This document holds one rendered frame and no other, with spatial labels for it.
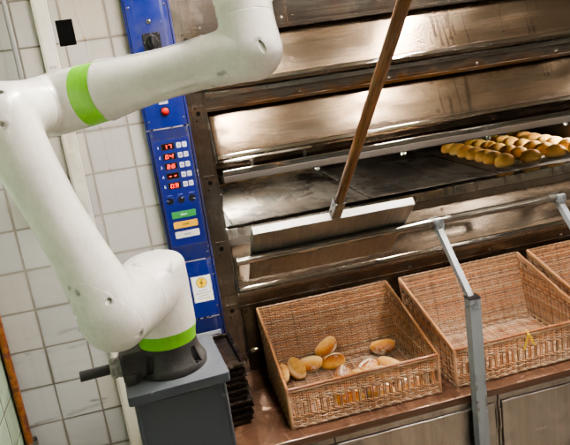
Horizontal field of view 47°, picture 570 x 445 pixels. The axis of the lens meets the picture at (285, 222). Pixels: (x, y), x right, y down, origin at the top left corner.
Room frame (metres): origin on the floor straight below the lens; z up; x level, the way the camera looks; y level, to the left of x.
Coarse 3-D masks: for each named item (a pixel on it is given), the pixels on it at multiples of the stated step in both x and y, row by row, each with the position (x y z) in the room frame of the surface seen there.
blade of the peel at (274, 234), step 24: (312, 216) 2.03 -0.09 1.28; (360, 216) 2.06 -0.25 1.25; (384, 216) 2.10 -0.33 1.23; (408, 216) 2.15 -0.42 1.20; (264, 240) 2.03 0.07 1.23; (288, 240) 2.07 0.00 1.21; (312, 240) 2.11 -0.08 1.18; (384, 240) 2.26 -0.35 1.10; (264, 264) 2.17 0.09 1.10; (288, 264) 2.22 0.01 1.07; (312, 264) 2.27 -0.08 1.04
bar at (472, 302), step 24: (456, 216) 2.20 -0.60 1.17; (336, 240) 2.12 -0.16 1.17; (360, 240) 2.13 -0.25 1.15; (240, 264) 2.05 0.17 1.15; (456, 264) 2.08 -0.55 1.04; (480, 312) 1.97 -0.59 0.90; (480, 336) 1.97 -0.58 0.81; (480, 360) 1.97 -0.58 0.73; (480, 384) 1.96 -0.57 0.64; (480, 408) 1.96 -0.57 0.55; (480, 432) 1.96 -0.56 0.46
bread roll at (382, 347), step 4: (380, 340) 2.38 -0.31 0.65; (384, 340) 2.37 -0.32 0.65; (388, 340) 2.38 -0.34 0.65; (392, 340) 2.39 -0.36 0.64; (372, 344) 2.38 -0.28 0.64; (376, 344) 2.37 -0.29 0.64; (380, 344) 2.36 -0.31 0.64; (384, 344) 2.36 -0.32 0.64; (388, 344) 2.36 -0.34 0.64; (392, 344) 2.37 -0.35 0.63; (372, 348) 2.37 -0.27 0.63; (376, 348) 2.36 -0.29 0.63; (380, 348) 2.36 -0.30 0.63; (384, 348) 2.36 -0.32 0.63; (388, 348) 2.36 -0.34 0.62; (392, 348) 2.37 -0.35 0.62; (376, 352) 2.36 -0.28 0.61; (380, 352) 2.36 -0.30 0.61; (384, 352) 2.35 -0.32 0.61; (388, 352) 2.36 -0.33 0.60
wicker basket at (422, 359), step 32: (352, 288) 2.47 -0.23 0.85; (384, 288) 2.49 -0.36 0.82; (288, 320) 2.40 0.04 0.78; (320, 320) 2.42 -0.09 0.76; (352, 320) 2.44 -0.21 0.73; (384, 320) 2.45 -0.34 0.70; (288, 352) 2.37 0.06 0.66; (352, 352) 2.40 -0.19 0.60; (416, 352) 2.22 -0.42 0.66; (288, 384) 2.25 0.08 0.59; (320, 384) 1.97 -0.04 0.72; (352, 384) 1.99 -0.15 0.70; (416, 384) 2.03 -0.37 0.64; (288, 416) 1.99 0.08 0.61; (320, 416) 1.97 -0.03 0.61
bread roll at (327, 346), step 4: (328, 336) 2.36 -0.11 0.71; (332, 336) 2.36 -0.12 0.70; (324, 340) 2.35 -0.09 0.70; (328, 340) 2.34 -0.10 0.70; (332, 340) 2.35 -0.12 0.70; (320, 344) 2.34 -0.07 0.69; (324, 344) 2.33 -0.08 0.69; (328, 344) 2.33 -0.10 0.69; (332, 344) 2.34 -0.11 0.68; (336, 344) 2.35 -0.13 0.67; (316, 348) 2.35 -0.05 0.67; (320, 348) 2.33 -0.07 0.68; (324, 348) 2.33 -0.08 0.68; (328, 348) 2.33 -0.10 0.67; (332, 348) 2.33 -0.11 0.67; (316, 352) 2.34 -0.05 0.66; (320, 352) 2.33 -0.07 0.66; (324, 352) 2.33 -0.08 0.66; (328, 352) 2.33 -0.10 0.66; (332, 352) 2.34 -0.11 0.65; (320, 356) 2.33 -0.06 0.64; (324, 356) 2.33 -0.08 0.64
